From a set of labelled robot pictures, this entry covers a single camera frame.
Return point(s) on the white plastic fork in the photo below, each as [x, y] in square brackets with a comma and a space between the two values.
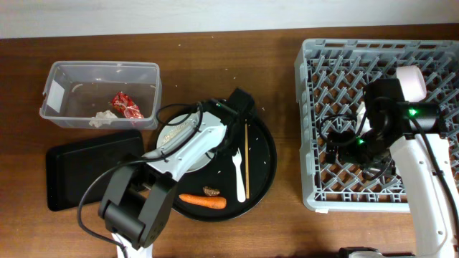
[240, 189]

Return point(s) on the white tissue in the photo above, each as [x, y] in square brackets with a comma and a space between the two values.
[102, 118]

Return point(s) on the round black tray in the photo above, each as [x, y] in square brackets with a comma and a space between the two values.
[217, 171]

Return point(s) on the brown food scrap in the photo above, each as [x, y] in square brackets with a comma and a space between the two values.
[208, 191]

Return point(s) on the red snack wrapper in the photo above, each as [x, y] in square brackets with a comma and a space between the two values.
[126, 106]

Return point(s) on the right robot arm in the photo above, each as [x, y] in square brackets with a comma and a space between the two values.
[399, 130]

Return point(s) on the orange carrot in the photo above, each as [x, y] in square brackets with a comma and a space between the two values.
[211, 202]

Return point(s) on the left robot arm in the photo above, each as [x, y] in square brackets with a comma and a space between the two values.
[138, 200]

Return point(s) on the black rectangular tray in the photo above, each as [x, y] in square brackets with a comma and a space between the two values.
[71, 168]

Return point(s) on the grey plate with food scraps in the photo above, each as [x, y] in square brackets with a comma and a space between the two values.
[168, 132]

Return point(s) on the grey dishwasher rack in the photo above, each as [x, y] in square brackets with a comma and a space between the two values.
[330, 75]

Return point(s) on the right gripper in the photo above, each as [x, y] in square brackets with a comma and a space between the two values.
[344, 153]

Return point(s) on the clear plastic bin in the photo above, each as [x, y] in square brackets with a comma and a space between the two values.
[76, 90]

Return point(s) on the pink bowl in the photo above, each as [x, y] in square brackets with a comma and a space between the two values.
[412, 83]

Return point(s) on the wooden chopstick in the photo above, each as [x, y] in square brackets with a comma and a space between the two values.
[247, 173]

